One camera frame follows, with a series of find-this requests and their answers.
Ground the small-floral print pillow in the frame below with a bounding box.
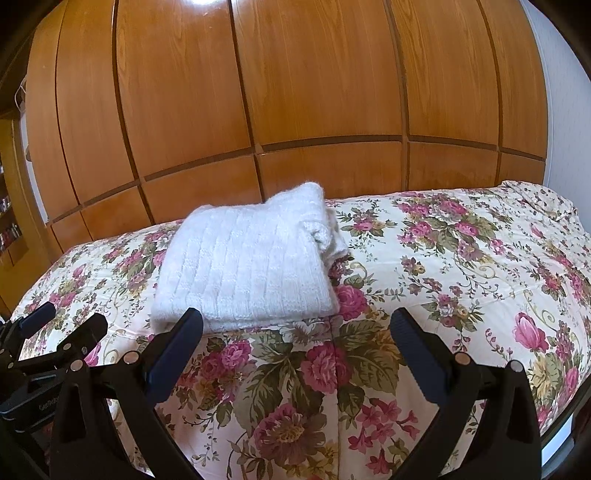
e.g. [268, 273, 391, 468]
[501, 180, 579, 223]

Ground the wooden bookshelf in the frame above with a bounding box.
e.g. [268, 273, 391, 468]
[0, 115, 49, 319]

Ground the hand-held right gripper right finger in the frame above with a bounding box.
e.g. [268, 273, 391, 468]
[389, 308, 542, 480]

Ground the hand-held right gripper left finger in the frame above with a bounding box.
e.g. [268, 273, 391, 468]
[49, 307, 204, 480]

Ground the floral bedspread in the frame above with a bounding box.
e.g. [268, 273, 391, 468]
[10, 181, 591, 480]

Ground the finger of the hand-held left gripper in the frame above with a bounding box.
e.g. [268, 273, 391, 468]
[59, 314, 109, 371]
[19, 302, 57, 341]

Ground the white knitted sweater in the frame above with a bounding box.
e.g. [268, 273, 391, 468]
[150, 181, 352, 334]

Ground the wooden wardrobe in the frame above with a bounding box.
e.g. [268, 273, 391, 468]
[25, 0, 552, 259]

